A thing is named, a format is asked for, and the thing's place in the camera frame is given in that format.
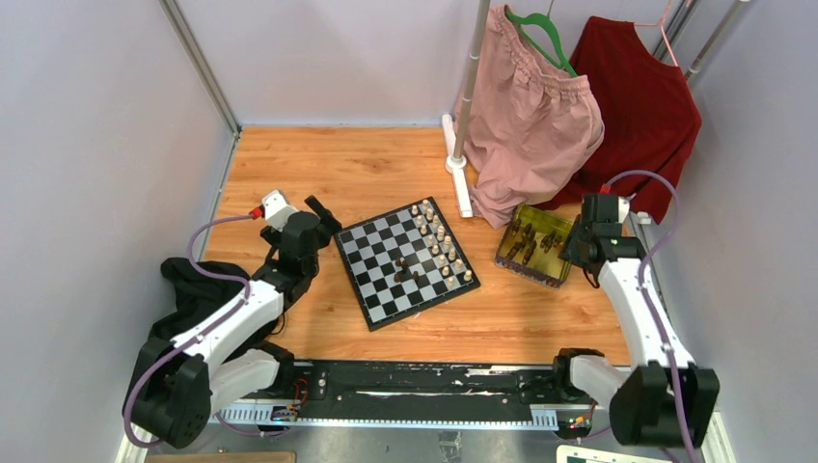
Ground black white chess board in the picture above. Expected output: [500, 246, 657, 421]
[334, 197, 480, 331]

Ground row of light chess pieces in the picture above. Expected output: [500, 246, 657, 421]
[400, 198, 478, 295]

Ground pink hanging shorts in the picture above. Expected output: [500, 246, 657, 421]
[463, 5, 605, 229]

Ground white clothes rack stand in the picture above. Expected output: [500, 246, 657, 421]
[441, 0, 491, 218]

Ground yellow transparent piece tray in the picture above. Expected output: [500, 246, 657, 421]
[494, 204, 572, 289]

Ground green clothes hanger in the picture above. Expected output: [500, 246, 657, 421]
[504, 10, 579, 79]

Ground dark chess piece cluster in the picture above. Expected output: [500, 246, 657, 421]
[394, 256, 420, 286]

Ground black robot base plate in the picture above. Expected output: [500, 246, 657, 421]
[272, 360, 608, 441]

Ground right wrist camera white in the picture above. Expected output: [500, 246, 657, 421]
[600, 184, 631, 224]

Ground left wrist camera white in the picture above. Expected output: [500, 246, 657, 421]
[250, 189, 298, 232]

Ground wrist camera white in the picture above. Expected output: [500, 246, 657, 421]
[600, 184, 631, 224]
[250, 189, 298, 232]

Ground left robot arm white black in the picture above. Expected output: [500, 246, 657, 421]
[123, 190, 341, 449]

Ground black cloth heap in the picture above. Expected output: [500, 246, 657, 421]
[149, 257, 282, 362]

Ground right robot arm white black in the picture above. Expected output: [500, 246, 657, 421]
[550, 192, 720, 451]

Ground pink clothes hanger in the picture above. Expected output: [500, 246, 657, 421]
[634, 0, 679, 68]

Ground dark chess pieces in tray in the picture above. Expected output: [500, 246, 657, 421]
[503, 219, 565, 265]

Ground dark red hanging shirt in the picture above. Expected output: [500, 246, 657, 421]
[541, 16, 702, 222]

